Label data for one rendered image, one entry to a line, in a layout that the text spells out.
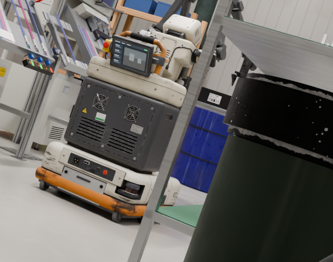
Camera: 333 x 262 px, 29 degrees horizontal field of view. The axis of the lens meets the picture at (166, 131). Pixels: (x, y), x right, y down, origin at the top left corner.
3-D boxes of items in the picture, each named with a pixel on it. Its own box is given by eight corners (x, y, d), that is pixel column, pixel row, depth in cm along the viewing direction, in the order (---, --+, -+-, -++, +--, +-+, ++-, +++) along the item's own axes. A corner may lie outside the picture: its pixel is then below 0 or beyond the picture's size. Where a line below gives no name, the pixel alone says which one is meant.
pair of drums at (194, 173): (264, 206, 773) (292, 130, 771) (222, 201, 659) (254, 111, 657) (206, 183, 811) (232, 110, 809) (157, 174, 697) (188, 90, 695)
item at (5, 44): (46, 65, 450) (55, 61, 448) (-9, 44, 387) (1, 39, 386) (46, 63, 450) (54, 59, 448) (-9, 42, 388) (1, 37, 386)
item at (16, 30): (49, 62, 449) (53, 60, 448) (-5, 40, 387) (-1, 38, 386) (40, 37, 453) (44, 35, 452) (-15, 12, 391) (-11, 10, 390)
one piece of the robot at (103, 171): (119, 187, 343) (125, 172, 343) (57, 161, 359) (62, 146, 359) (122, 187, 345) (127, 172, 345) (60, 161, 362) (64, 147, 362)
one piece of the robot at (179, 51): (159, 138, 376) (199, 41, 382) (105, 117, 391) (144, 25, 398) (174, 147, 400) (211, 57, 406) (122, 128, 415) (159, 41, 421)
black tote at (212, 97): (171, 92, 486) (177, 78, 486) (180, 96, 502) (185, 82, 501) (241, 115, 463) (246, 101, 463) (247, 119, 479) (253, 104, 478)
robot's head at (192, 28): (190, 32, 389) (202, 19, 398) (160, 24, 397) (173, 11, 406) (191, 52, 399) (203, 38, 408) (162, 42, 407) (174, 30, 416)
